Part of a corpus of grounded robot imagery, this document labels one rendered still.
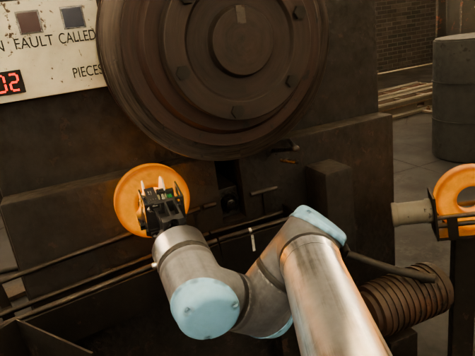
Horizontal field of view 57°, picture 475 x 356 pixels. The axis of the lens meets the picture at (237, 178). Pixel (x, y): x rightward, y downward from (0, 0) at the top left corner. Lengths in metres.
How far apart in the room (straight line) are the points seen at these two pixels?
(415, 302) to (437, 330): 0.75
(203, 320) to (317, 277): 0.19
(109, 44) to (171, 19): 0.13
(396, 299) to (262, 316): 0.46
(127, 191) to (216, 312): 0.36
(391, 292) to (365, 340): 0.66
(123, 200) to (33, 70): 0.31
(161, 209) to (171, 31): 0.30
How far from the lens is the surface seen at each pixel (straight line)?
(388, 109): 5.02
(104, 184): 0.97
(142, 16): 0.82
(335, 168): 1.06
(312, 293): 0.51
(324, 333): 0.45
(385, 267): 1.10
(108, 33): 0.84
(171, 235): 0.71
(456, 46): 3.47
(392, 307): 1.09
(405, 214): 1.11
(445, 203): 1.12
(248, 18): 0.81
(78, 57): 0.97
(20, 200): 0.98
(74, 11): 0.97
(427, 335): 1.84
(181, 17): 0.78
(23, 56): 0.97
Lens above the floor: 1.14
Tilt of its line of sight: 18 degrees down
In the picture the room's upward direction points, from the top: 8 degrees counter-clockwise
